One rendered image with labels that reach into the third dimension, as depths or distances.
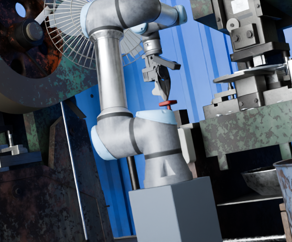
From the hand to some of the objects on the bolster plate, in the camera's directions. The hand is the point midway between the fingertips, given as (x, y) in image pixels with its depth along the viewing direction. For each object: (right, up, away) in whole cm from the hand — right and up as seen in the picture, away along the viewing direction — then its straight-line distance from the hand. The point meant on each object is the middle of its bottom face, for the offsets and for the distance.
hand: (166, 98), depth 240 cm
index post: (+47, +4, -22) cm, 52 cm away
